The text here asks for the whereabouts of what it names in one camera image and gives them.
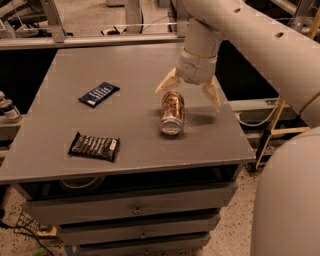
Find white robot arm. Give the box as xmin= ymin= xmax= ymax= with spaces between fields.
xmin=156 ymin=0 xmax=320 ymax=256

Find grey drawer cabinet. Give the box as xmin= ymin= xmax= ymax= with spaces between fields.
xmin=0 ymin=43 xmax=253 ymax=256

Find orange soda can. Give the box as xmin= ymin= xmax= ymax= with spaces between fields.
xmin=160 ymin=91 xmax=185 ymax=135

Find white cable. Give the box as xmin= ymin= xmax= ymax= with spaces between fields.
xmin=237 ymin=96 xmax=283 ymax=128

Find black chocolate bar wrapper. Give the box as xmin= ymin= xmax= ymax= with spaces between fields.
xmin=68 ymin=132 xmax=120 ymax=162

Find small bottle with label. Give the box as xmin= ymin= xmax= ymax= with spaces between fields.
xmin=0 ymin=91 xmax=22 ymax=123

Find black floor cable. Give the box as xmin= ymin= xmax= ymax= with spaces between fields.
xmin=0 ymin=209 xmax=54 ymax=256

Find grey metal rail frame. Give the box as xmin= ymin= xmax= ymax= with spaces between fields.
xmin=0 ymin=0 xmax=320 ymax=55

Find dark blue snack packet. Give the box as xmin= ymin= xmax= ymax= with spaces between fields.
xmin=79 ymin=82 xmax=120 ymax=108

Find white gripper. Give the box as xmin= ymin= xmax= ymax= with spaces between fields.
xmin=154 ymin=49 xmax=221 ymax=112

